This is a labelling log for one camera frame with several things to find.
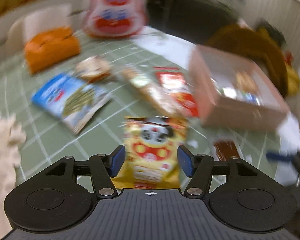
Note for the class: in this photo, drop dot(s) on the cream cloth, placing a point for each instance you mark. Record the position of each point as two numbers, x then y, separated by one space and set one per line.
2 167

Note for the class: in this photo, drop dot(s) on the orange tissue box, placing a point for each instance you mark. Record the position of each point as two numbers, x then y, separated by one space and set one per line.
50 50

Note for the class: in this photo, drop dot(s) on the red white rabbit face bag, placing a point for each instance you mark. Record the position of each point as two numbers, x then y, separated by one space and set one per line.
115 10

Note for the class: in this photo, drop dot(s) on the white chair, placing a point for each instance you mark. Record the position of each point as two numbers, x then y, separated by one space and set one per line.
15 32

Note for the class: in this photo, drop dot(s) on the white curtain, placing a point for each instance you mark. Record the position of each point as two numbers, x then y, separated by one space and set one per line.
277 5

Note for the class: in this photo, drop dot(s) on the red snack packet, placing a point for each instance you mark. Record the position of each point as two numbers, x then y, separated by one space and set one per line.
177 90

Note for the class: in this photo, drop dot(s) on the yellow cloth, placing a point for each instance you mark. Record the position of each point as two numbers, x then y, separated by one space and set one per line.
292 80

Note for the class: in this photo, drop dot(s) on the black cabinet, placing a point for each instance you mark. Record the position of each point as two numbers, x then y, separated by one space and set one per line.
190 10

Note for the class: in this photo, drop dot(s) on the blue seaweed snack packet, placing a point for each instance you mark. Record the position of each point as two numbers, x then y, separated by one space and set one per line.
70 100

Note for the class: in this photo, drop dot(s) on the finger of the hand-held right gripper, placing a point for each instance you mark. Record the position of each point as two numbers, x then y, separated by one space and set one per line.
280 155

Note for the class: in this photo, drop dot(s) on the yellow snack packet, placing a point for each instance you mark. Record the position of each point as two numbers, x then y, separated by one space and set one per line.
150 152

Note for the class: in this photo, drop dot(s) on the pink cardboard box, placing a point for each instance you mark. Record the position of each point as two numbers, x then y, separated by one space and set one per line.
240 117

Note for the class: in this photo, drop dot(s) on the small blue candy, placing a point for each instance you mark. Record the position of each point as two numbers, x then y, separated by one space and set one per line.
251 98

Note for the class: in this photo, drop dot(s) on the white tissue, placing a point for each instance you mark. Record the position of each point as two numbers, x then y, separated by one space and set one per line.
47 17

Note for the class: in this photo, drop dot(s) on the green checkered tablecloth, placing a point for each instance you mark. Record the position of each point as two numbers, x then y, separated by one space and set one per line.
65 150

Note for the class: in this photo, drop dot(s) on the dark brown snack packet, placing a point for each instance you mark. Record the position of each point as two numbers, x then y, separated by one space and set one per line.
226 151

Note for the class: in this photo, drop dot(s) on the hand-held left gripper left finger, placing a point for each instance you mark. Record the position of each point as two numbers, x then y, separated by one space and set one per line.
117 160

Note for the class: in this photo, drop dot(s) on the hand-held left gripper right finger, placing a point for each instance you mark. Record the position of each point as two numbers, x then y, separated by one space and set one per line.
185 160

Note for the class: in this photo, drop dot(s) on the clear cake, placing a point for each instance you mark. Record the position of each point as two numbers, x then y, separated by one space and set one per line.
93 68
247 81

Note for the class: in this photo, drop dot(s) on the brown fur coat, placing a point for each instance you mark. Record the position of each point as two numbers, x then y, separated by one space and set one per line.
240 45

